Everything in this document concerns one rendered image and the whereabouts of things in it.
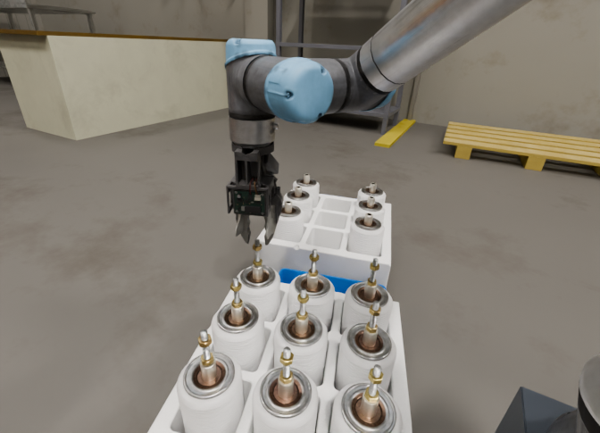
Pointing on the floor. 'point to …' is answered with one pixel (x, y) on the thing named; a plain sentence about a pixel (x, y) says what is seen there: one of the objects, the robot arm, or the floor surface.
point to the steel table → (16, 3)
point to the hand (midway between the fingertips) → (257, 236)
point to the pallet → (523, 145)
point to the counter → (112, 79)
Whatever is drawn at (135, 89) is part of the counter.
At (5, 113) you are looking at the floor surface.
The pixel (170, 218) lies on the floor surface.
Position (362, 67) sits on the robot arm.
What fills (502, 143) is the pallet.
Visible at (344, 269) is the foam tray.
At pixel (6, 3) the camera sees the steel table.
